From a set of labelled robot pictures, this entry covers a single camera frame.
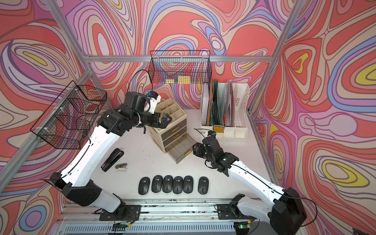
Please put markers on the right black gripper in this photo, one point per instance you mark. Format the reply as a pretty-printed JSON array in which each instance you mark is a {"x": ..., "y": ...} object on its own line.
[{"x": 197, "y": 151}]

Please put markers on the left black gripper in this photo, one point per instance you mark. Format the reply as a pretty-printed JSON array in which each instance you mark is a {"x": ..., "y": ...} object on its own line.
[{"x": 156, "y": 123}]

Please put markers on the black wireless mouse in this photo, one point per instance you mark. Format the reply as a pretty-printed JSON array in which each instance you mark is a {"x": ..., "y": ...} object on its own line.
[
  {"x": 167, "y": 184},
  {"x": 203, "y": 185},
  {"x": 157, "y": 183},
  {"x": 143, "y": 187},
  {"x": 188, "y": 184},
  {"x": 177, "y": 185}
]

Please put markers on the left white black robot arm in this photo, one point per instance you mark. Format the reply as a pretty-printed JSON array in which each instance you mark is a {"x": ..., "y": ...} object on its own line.
[{"x": 74, "y": 182}]

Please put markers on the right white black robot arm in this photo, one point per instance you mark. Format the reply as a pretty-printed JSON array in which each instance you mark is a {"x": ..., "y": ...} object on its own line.
[{"x": 281, "y": 208}]

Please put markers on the green folder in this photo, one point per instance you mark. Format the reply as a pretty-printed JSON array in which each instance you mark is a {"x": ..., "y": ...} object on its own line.
[{"x": 218, "y": 103}]

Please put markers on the yellow sticky notes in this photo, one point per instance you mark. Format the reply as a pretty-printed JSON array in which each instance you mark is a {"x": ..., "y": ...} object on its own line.
[{"x": 180, "y": 79}]

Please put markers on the white file organizer rack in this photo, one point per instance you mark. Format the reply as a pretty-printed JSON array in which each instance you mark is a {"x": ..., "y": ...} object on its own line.
[{"x": 235, "y": 127}]

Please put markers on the black stapler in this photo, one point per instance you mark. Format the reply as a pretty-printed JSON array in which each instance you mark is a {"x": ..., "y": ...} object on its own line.
[{"x": 112, "y": 159}]

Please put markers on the small silver staple remover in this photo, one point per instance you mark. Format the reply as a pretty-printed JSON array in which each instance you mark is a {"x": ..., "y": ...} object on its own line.
[{"x": 121, "y": 167}]

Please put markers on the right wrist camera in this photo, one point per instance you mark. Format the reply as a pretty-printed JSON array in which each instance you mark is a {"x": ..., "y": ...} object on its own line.
[{"x": 211, "y": 133}]

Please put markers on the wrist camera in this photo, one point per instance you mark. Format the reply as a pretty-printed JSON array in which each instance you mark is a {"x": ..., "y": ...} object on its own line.
[
  {"x": 153, "y": 99},
  {"x": 211, "y": 133}
]

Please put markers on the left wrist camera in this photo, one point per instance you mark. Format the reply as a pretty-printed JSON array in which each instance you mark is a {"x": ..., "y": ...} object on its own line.
[{"x": 153, "y": 99}]

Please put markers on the back black wire basket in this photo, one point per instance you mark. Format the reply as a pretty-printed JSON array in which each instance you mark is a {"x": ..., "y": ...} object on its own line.
[{"x": 165, "y": 64}]

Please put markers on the black wire basket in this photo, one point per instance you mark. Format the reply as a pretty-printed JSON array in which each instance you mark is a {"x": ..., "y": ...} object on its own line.
[
  {"x": 165, "y": 64},
  {"x": 67, "y": 122}
]

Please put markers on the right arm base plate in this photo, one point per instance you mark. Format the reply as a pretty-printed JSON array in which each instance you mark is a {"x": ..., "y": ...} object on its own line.
[{"x": 228, "y": 212}]

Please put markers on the aluminium front rail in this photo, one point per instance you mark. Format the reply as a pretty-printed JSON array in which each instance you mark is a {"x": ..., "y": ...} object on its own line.
[{"x": 161, "y": 217}]

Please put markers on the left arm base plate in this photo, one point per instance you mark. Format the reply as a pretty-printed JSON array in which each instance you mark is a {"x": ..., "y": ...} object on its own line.
[{"x": 123, "y": 213}]

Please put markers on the left black wire basket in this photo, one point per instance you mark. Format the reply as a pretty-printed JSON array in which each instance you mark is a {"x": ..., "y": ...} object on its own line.
[{"x": 67, "y": 122}]

